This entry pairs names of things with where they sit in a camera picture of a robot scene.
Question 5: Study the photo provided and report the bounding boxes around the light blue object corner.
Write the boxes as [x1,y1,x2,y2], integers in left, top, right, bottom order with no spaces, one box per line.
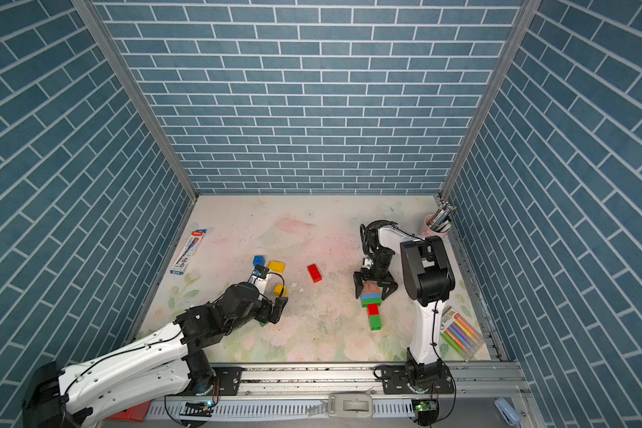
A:
[494,398,523,427]

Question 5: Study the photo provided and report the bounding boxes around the green small square lego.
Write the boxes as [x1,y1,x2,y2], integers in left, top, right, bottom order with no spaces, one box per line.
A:
[368,315,383,331]

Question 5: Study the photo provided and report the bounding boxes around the orange half-round lego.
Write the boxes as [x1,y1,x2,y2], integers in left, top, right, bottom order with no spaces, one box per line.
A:
[361,283,381,294]

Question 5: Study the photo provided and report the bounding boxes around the pens in cup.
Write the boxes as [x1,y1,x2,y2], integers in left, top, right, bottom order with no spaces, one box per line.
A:
[430,202,456,226]

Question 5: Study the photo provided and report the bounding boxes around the coloured marker pack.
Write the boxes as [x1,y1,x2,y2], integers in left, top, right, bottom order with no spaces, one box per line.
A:
[440,306,484,361]

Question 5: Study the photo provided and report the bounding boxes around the light blue long lego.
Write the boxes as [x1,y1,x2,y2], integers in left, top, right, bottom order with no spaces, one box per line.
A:
[360,292,382,301]

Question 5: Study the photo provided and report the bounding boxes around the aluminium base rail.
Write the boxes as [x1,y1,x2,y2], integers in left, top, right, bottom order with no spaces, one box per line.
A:
[130,361,542,427]

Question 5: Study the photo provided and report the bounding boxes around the red long lego brick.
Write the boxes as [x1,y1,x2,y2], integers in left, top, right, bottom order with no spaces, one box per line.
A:
[308,264,323,284]

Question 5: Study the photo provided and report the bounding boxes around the yellow curved lego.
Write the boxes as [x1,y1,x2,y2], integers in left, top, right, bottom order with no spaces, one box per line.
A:
[267,260,285,274]

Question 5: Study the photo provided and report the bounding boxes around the green long lego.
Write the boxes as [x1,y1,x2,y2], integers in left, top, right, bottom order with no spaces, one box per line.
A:
[360,296,383,308]

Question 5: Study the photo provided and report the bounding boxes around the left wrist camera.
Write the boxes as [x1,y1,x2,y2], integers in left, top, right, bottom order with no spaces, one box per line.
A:
[248,265,269,294]

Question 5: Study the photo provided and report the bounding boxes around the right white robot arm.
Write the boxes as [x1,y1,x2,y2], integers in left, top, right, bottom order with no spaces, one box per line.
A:
[353,220,456,394]

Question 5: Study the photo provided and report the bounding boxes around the pink pen cup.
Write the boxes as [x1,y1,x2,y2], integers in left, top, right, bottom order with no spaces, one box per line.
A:
[421,214,451,239]

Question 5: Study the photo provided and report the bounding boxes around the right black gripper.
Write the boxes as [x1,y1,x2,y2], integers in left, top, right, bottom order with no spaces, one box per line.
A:
[355,251,397,301]

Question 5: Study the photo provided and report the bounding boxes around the red tool on rail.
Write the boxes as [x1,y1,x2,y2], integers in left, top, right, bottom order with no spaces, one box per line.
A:
[107,401,151,423]

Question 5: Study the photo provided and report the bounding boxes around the dark blue square lego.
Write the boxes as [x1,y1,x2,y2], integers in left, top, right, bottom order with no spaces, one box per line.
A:
[253,255,265,267]

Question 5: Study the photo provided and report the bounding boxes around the yellow square lego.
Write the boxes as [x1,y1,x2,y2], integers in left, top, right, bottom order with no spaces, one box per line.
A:
[274,284,287,298]

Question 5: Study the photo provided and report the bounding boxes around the pen package box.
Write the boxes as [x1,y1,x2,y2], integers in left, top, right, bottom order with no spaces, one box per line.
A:
[169,229,206,275]

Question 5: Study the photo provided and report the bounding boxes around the grey clamp handle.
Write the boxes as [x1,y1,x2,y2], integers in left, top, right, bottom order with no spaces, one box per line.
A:
[306,392,375,420]

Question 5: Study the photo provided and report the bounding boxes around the red small lego brick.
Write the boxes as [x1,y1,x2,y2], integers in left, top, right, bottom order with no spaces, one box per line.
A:
[367,303,380,317]

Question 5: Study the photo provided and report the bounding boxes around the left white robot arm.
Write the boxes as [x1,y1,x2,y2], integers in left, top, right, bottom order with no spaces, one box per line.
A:
[22,282,288,427]

